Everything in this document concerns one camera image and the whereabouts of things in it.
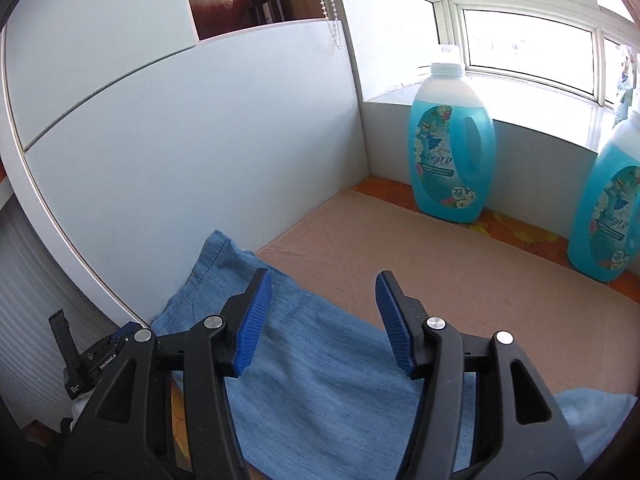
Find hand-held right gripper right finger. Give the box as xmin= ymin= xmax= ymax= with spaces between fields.
xmin=375 ymin=270 xmax=586 ymax=480

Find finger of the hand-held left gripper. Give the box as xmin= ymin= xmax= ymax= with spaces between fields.
xmin=112 ymin=322 xmax=139 ymax=345

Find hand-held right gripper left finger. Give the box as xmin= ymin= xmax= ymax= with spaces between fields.
xmin=52 ymin=267 xmax=274 ymax=480

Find blue denim pants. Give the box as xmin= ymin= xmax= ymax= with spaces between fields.
xmin=150 ymin=230 xmax=481 ymax=479

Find white ribbed panel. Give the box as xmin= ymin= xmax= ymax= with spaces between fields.
xmin=0 ymin=200 xmax=126 ymax=431

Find orange floral mattress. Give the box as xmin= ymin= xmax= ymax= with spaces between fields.
xmin=167 ymin=177 xmax=640 ymax=466

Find blue detergent bottle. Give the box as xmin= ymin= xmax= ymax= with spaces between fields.
xmin=407 ymin=61 xmax=497 ymax=224
xmin=567 ymin=107 xmax=640 ymax=283

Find white cabinet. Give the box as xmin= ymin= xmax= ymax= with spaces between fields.
xmin=0 ymin=0 xmax=371 ymax=331

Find light blue cloth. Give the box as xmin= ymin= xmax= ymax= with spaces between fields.
xmin=552 ymin=387 xmax=638 ymax=468

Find brown ceramic vase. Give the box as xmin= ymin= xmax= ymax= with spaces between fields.
xmin=181 ymin=0 xmax=248 ymax=41

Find white bead cord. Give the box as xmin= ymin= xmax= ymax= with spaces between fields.
xmin=312 ymin=0 xmax=343 ymax=50

